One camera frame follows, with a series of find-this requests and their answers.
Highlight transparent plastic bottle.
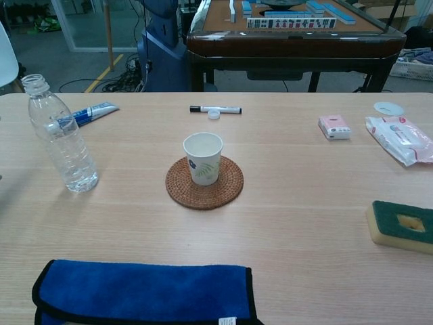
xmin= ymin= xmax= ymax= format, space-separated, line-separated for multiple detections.
xmin=21 ymin=73 xmax=99 ymax=194

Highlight white paper cup leaf print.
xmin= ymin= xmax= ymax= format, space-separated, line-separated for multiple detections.
xmin=183 ymin=131 xmax=223 ymax=186

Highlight brown woven round coaster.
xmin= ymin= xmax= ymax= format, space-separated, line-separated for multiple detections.
xmin=165 ymin=156 xmax=244 ymax=211

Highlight white black marker pen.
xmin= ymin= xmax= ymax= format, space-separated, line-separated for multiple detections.
xmin=189 ymin=105 xmax=243 ymax=114

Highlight pink tissue pack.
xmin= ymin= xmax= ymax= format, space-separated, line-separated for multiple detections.
xmin=317 ymin=114 xmax=351 ymax=141

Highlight blue chair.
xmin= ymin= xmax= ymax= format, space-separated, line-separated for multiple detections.
xmin=137 ymin=0 xmax=217 ymax=93

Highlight blue white toothpaste tube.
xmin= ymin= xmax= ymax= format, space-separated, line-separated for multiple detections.
xmin=43 ymin=101 xmax=120 ymax=133

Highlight dark wooden mahjong table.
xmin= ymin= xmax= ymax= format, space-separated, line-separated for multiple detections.
xmin=185 ymin=0 xmax=407 ymax=93

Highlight blue towel black trim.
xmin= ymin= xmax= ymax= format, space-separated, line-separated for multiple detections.
xmin=31 ymin=259 xmax=265 ymax=325

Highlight mahjong tile row face up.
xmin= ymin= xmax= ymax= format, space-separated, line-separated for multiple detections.
xmin=246 ymin=17 xmax=338 ymax=30

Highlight wooden pole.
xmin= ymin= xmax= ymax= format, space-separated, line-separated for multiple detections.
xmin=105 ymin=0 xmax=114 ymax=72

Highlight green yellow sponge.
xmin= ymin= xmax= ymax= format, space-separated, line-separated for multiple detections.
xmin=365 ymin=200 xmax=433 ymax=255

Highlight white round plastic lid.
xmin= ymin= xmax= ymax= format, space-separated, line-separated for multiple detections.
xmin=373 ymin=101 xmax=405 ymax=116

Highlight pink white wet wipes pack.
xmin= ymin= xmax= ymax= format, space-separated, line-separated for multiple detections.
xmin=365 ymin=116 xmax=433 ymax=167

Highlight white plastic basket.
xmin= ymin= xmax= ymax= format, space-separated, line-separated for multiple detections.
xmin=388 ymin=49 xmax=433 ymax=81

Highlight green bag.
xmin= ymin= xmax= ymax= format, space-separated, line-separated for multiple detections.
xmin=26 ymin=16 xmax=62 ymax=35

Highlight white chair wooden legs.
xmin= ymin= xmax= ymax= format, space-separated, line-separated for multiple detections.
xmin=0 ymin=20 xmax=26 ymax=94

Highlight black bag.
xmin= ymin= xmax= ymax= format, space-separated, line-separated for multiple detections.
xmin=404 ymin=25 xmax=433 ymax=51

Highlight black cable tangle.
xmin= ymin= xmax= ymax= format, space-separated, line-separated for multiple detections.
xmin=59 ymin=53 xmax=146 ymax=93

